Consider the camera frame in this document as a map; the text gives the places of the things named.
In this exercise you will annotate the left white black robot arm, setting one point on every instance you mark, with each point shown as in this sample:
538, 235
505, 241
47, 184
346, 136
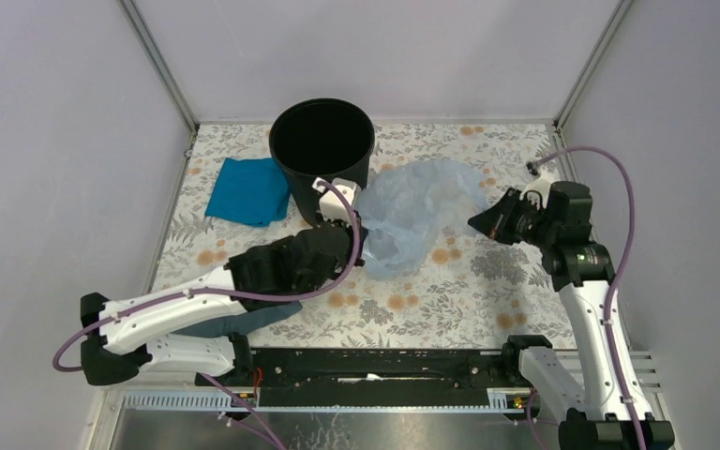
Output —
124, 338

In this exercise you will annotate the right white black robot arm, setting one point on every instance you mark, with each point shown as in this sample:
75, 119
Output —
608, 409

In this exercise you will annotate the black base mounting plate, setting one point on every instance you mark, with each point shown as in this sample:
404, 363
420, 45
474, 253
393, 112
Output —
290, 369

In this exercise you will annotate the white slotted cable duct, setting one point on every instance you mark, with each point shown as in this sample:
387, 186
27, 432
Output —
379, 397

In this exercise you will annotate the right aluminium frame post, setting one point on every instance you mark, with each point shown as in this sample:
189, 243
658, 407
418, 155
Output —
599, 50

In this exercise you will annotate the grey blue trash bag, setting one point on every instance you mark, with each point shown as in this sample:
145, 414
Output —
243, 324

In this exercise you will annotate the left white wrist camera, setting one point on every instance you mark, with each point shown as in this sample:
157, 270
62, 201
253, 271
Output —
336, 199

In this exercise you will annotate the left aluminium frame post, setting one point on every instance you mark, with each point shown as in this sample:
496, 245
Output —
158, 63

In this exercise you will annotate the aluminium frame post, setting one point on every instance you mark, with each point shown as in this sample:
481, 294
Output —
599, 50
158, 63

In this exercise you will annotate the bright blue trash bag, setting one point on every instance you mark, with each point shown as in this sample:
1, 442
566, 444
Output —
252, 192

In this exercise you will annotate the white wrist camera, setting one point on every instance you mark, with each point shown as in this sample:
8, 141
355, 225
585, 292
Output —
336, 199
537, 191

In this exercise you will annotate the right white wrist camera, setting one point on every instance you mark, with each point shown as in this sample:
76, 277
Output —
537, 191

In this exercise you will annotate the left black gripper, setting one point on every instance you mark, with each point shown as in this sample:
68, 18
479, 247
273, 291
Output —
364, 232

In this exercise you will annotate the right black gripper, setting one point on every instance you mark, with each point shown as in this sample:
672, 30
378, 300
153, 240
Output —
495, 221

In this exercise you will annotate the black plastic trash bin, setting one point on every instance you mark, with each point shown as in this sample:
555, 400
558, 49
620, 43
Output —
321, 137

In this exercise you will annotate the floral patterned table mat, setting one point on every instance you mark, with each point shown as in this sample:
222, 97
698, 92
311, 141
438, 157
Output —
469, 292

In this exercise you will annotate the light blue trash bag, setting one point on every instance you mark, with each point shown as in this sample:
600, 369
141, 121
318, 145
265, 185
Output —
407, 208

